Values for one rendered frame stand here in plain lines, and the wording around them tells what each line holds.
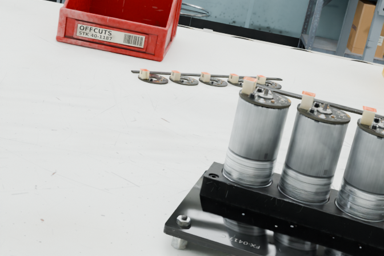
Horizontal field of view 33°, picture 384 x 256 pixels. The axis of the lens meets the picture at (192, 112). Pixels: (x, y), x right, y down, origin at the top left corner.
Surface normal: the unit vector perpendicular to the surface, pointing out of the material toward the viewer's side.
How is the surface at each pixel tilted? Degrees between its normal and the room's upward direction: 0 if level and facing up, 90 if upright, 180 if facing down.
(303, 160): 90
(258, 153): 90
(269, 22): 90
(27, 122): 0
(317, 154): 90
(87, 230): 0
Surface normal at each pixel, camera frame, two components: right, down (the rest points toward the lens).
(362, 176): -0.62, 0.14
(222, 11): -0.07, 0.30
